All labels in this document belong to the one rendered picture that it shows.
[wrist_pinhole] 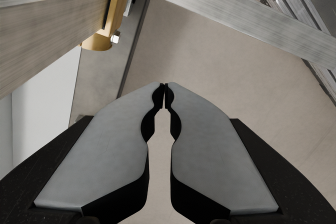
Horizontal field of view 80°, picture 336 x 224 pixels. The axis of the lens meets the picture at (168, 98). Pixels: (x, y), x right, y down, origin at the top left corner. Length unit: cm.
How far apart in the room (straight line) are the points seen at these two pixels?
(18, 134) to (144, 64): 67
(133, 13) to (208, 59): 81
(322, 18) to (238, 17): 80
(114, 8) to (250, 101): 115
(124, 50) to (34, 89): 28
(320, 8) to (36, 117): 100
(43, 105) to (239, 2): 48
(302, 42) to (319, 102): 125
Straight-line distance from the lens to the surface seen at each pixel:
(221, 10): 22
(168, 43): 106
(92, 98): 41
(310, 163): 184
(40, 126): 62
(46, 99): 56
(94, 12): 17
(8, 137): 67
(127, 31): 34
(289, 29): 24
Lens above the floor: 103
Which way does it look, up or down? 59 degrees down
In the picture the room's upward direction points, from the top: 178 degrees counter-clockwise
